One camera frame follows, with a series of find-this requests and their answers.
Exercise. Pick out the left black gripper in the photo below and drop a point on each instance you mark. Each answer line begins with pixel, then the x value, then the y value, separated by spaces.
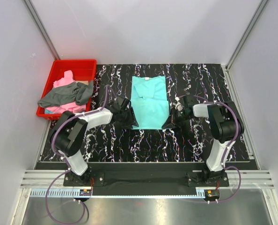
pixel 131 120

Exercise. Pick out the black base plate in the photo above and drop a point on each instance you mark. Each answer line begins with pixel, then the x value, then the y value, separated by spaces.
pixel 143 179

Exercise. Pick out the teal t shirt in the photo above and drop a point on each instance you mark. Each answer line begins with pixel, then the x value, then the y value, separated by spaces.
pixel 149 102

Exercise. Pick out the right aluminium corner post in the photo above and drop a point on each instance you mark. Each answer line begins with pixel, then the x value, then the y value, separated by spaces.
pixel 253 21

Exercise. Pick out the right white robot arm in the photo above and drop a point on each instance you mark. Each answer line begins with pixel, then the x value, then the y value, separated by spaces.
pixel 225 125

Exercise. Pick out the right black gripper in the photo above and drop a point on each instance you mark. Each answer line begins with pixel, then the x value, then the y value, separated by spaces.
pixel 171 121

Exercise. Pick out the left aluminium corner post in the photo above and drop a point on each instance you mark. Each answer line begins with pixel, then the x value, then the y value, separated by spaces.
pixel 40 26

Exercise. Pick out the pink t shirt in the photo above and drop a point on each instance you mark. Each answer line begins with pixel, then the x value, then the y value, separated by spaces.
pixel 72 107

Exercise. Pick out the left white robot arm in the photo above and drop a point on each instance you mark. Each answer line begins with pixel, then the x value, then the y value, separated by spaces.
pixel 67 135

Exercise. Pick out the grey t shirt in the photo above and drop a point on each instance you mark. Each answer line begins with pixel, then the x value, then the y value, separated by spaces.
pixel 76 92

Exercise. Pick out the aluminium corner post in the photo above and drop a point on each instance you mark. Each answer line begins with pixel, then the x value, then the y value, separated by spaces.
pixel 253 21
pixel 40 26

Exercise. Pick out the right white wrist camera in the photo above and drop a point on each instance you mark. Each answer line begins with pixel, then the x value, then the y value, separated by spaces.
pixel 185 102

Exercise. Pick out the white slotted cable duct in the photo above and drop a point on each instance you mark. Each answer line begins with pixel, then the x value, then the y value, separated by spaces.
pixel 86 193

